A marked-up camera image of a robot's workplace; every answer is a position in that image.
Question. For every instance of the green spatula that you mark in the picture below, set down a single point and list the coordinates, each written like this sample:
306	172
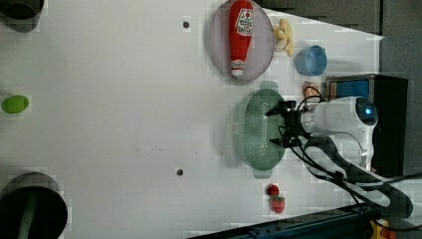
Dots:
27	217

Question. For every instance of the black toaster oven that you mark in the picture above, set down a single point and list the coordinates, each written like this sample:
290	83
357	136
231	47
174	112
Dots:
389	96

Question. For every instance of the black cylindrical cup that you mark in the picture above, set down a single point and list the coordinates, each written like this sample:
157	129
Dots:
51	213

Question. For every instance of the red strawberry with green leaves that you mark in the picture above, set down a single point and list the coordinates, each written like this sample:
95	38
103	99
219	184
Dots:
278	204

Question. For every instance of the small green object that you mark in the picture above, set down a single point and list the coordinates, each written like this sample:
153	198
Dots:
15	104

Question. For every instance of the yellow plush banana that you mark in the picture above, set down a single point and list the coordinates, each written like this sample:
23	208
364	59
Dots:
284	37

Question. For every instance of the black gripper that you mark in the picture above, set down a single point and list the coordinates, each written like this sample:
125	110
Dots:
293	128

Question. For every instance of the red plush ketchup bottle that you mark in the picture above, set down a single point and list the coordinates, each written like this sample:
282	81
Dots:
241	26

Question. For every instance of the black cylinder upper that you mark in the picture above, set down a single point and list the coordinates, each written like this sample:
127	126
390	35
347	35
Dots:
22	15

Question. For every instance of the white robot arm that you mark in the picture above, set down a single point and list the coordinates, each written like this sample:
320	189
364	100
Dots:
335	139

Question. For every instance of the green plastic strainer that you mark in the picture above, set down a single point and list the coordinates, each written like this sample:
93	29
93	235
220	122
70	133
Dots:
253	130

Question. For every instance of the grey round plate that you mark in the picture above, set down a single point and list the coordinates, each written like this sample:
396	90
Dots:
261	48

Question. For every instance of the blue bowl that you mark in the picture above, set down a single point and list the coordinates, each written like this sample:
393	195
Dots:
311	61

